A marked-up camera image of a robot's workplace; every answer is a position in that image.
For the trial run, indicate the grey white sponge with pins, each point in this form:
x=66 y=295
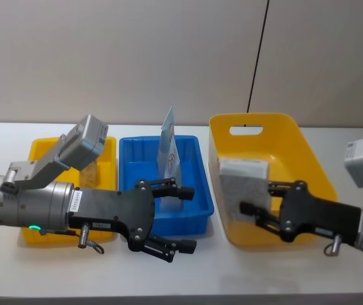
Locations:
x=244 y=181

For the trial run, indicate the brownish clear packet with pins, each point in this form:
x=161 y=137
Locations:
x=90 y=173

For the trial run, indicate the small yellow plastic bin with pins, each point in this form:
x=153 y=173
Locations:
x=108 y=165

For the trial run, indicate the pale blue printed packet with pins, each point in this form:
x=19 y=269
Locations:
x=168 y=152

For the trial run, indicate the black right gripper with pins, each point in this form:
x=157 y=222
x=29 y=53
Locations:
x=314 y=216

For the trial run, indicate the blue plastic bin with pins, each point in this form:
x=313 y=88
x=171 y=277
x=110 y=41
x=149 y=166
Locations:
x=140 y=159

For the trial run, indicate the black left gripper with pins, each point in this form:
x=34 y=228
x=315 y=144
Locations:
x=111 y=209

